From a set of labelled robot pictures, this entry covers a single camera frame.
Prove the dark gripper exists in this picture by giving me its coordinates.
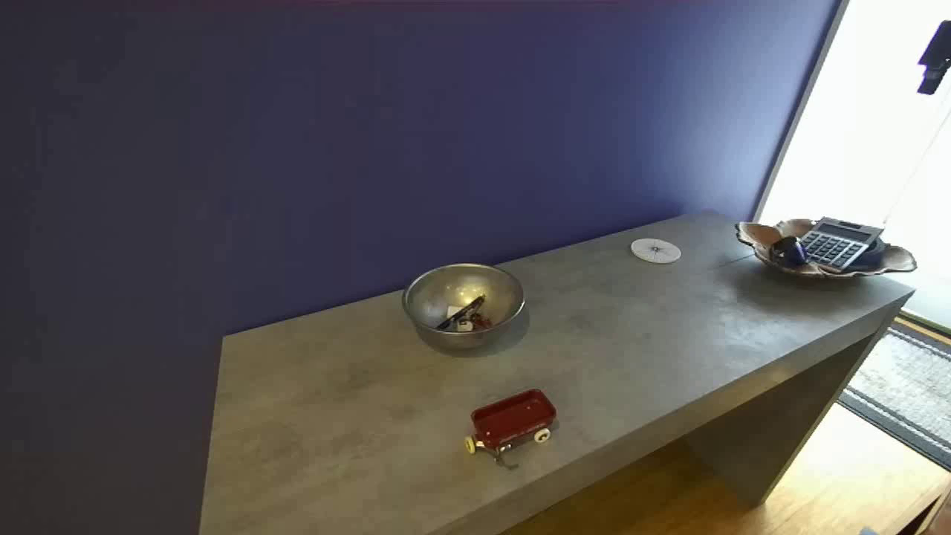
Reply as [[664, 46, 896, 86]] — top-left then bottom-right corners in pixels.
[[915, 18, 951, 98]]

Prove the dark pen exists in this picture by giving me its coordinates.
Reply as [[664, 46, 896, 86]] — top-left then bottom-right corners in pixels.
[[439, 294, 490, 331]]

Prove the silver metal bowl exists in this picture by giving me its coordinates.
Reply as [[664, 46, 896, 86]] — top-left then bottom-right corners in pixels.
[[402, 260, 530, 355]]

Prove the brown irregular wooden tray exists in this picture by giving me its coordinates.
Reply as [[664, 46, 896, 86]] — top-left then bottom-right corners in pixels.
[[735, 217, 922, 282]]

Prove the grey calculator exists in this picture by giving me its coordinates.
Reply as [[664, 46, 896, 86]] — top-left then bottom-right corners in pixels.
[[797, 214, 885, 273]]

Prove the grey floor mat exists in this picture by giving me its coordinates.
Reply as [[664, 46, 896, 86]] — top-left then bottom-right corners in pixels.
[[838, 325, 951, 474]]

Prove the white round disc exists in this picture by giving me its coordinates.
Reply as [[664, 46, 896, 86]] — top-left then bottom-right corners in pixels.
[[627, 236, 688, 267]]

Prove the red toy wagon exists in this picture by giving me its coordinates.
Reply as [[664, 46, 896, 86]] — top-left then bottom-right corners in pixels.
[[463, 388, 561, 460]]

